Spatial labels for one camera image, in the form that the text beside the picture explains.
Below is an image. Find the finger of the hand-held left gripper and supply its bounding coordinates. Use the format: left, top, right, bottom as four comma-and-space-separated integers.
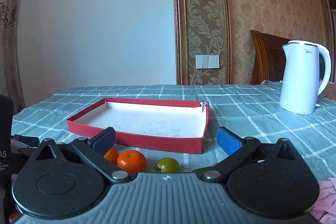
12, 134, 40, 148

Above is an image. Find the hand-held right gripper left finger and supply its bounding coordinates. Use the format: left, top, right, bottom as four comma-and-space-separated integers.
29, 127, 132, 184

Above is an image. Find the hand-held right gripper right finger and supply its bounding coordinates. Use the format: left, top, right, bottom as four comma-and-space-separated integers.
201, 126, 305, 184

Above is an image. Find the orange mandarin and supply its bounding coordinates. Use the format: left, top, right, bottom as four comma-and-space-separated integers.
104, 147, 120, 165
117, 150, 147, 177

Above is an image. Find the red cardboard box tray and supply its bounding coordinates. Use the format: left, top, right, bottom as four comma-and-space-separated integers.
66, 97, 210, 154

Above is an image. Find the large green tomato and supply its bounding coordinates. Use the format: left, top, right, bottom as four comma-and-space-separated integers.
154, 157, 181, 173

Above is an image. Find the wooden chair back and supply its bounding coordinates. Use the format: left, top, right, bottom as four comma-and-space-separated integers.
249, 30, 290, 85

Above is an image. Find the white electric kettle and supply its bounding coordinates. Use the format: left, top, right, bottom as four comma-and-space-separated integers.
279, 40, 332, 115

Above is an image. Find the patterned curtain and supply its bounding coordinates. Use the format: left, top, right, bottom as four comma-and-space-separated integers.
0, 0, 32, 114

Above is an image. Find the pink towel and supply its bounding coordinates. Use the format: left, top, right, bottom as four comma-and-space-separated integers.
311, 178, 336, 224

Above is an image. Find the white wall light switch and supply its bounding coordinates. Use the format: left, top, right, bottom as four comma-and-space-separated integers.
196, 54, 220, 69

